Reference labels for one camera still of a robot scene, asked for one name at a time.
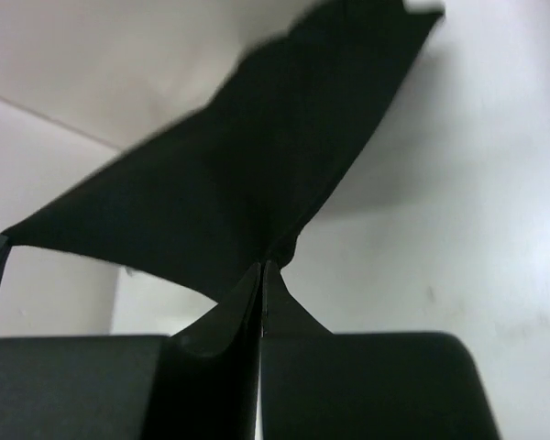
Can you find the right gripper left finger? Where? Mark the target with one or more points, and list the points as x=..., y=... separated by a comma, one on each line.
x=201, y=383

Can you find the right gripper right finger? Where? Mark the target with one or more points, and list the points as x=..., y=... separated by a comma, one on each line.
x=316, y=384

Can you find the black tank top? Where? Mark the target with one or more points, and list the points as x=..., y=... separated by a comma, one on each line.
x=235, y=183

